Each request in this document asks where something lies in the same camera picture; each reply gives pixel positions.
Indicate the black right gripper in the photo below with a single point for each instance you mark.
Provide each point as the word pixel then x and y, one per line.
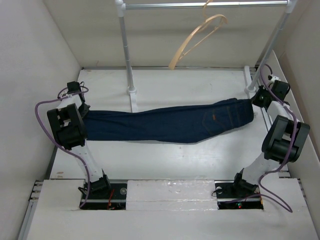
pixel 255 100

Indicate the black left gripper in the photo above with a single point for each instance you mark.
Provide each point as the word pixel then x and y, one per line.
pixel 83 113

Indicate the dark blue denim trousers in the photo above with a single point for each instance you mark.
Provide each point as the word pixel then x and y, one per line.
pixel 179 124

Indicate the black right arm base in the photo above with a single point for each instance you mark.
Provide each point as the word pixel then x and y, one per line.
pixel 230 198

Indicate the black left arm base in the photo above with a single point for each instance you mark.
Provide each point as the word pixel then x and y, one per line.
pixel 113 200

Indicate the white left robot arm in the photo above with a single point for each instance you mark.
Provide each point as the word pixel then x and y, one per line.
pixel 68 129

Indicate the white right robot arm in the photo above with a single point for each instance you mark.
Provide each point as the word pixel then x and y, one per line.
pixel 284 141

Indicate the beige plastic clothes hanger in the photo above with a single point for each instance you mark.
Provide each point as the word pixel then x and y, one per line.
pixel 209 26

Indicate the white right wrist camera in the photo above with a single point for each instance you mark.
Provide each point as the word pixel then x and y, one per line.
pixel 272 78

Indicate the metal clothes rack frame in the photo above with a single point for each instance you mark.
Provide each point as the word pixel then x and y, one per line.
pixel 121 7

